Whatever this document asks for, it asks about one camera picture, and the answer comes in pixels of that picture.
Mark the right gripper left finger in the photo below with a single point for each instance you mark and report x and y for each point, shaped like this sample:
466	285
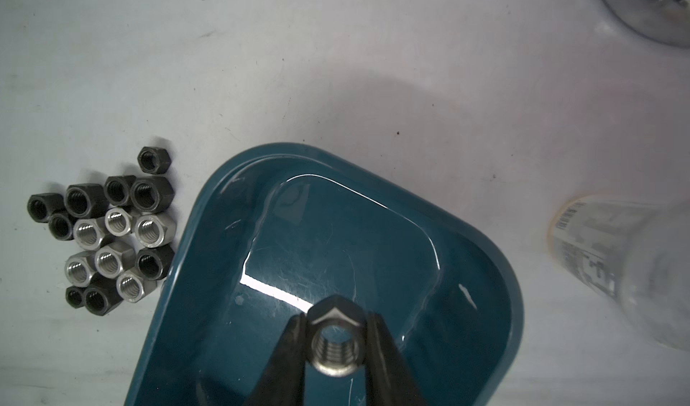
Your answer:
283	379

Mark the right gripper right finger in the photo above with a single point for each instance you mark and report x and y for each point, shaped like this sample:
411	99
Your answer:
388	379

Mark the silver hex nut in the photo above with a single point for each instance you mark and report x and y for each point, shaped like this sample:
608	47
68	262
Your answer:
154	230
121	221
336	336
132	286

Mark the teal storage box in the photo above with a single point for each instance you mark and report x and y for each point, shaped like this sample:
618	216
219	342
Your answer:
278	228

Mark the black hex nut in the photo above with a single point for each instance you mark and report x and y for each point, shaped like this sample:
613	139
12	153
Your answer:
154	160
154	263
101	297
42	206

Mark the clear plastic cup with label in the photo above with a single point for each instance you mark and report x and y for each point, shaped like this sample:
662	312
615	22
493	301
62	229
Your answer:
634	254

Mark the chrome wine glass rack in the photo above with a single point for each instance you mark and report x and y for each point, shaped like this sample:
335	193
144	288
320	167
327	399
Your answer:
663	21

